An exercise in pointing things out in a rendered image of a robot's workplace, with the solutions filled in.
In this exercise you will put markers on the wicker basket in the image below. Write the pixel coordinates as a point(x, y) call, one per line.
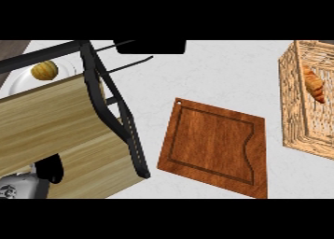
point(294, 118)

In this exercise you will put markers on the golden croissant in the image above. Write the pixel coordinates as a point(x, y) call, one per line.
point(314, 84)

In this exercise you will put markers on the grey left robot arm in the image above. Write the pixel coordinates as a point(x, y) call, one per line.
point(15, 186)

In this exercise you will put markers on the white plate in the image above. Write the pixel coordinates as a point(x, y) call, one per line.
point(18, 81)

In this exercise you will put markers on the black-framed wooden tier shelf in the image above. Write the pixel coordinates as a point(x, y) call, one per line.
point(46, 121)

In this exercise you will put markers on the round yellow-brown bread roll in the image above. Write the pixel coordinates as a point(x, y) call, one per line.
point(44, 70)

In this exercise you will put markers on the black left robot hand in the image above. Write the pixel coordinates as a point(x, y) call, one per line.
point(50, 169)

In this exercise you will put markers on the brown wooden cutting board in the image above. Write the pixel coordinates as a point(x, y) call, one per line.
point(212, 146)

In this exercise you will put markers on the black appliance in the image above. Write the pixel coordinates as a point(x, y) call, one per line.
point(149, 46)

